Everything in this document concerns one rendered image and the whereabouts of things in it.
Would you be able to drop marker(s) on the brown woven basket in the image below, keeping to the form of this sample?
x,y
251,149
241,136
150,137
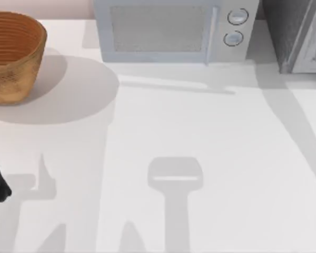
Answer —
x,y
13,66

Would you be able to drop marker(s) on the pale microwave oven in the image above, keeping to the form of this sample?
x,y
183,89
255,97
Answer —
x,y
158,29

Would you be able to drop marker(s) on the round microwave knob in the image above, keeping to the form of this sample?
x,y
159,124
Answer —
x,y
233,38
237,16

